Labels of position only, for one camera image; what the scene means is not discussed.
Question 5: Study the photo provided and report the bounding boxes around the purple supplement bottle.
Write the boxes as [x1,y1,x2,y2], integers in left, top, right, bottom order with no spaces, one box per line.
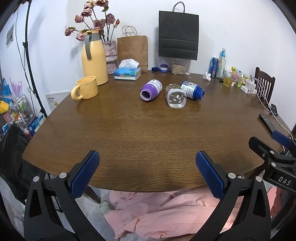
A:
[140,79,163,101]

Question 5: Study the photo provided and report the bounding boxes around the black smartphone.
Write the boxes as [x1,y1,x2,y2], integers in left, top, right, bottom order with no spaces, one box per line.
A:
[258,113,276,135]

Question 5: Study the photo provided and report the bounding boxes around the small black adapter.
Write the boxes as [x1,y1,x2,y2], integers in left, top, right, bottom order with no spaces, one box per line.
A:
[271,104,278,116]

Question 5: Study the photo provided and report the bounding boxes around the pink quilted jacket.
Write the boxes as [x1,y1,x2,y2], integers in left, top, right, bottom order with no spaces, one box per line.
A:
[104,186,278,240]

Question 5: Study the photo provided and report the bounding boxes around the green slipper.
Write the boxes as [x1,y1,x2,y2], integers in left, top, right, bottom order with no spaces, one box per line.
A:
[99,200,116,216]

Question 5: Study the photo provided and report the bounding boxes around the dark wooden chair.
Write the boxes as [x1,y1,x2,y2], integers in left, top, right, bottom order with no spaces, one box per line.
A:
[254,67,275,104]

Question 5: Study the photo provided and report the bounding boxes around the white charger hub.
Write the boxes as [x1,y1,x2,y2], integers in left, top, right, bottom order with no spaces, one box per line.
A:
[240,80,257,94]

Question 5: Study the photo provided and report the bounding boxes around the colourful snack bags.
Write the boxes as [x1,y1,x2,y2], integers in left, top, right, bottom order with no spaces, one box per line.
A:
[231,67,249,88]

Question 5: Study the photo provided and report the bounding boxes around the glass of yellow liquid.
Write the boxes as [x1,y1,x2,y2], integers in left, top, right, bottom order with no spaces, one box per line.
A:
[223,71,233,87]

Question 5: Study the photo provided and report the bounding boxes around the clear glass bottle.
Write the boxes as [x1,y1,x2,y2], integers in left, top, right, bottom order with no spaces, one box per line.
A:
[216,48,226,79]

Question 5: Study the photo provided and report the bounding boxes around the crumpled white tissue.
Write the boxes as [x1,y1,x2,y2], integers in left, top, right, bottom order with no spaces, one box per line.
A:
[203,72,211,81]

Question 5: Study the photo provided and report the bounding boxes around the blue drink can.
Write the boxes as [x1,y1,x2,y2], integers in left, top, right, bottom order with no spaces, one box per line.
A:
[208,57,219,78]

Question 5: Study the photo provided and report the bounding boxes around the blue supplement bottle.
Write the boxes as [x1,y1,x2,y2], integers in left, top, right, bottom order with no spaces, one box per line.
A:
[181,80,205,101]

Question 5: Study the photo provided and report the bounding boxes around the white box on floor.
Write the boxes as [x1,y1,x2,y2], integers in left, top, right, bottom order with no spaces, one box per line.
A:
[45,91,70,111]

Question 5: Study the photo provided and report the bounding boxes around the clear glass jar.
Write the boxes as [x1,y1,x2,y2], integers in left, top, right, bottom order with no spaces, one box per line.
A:
[166,83,187,109]

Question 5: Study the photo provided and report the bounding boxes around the clear oat container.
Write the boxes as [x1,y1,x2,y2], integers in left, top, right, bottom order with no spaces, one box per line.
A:
[171,59,187,75]

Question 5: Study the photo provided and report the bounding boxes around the yellow ceramic mug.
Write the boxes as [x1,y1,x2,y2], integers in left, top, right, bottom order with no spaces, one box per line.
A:
[71,76,99,100]

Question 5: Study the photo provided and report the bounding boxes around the small purple white jar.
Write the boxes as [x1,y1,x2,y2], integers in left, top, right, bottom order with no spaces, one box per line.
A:
[159,64,169,73]

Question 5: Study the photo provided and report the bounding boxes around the black paper bag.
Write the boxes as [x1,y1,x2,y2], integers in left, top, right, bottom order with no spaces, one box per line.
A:
[158,6,199,60]

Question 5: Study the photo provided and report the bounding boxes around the yellow thermos jug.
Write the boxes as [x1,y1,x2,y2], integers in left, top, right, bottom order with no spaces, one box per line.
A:
[81,30,109,86]

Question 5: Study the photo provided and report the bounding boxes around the blue tissue box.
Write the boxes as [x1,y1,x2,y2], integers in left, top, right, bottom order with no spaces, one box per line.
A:
[114,59,142,81]

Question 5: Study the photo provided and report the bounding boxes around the black light stand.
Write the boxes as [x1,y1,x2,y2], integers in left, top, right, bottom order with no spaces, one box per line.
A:
[21,0,48,118]

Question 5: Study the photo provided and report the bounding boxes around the pink vase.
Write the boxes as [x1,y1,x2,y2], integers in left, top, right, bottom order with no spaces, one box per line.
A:
[103,41,118,75]

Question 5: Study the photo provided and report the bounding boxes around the brown paper bag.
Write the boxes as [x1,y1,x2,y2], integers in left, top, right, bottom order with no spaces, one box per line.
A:
[117,25,148,73]

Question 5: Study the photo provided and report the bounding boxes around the dried pink roses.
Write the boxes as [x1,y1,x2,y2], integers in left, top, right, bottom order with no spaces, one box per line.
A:
[64,0,120,42]

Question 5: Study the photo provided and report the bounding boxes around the white charging cables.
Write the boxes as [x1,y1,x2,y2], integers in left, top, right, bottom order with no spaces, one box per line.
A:
[252,78,296,140]

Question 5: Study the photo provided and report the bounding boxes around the wire storage rack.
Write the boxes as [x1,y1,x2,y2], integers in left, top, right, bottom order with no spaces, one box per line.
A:
[1,94,45,137]

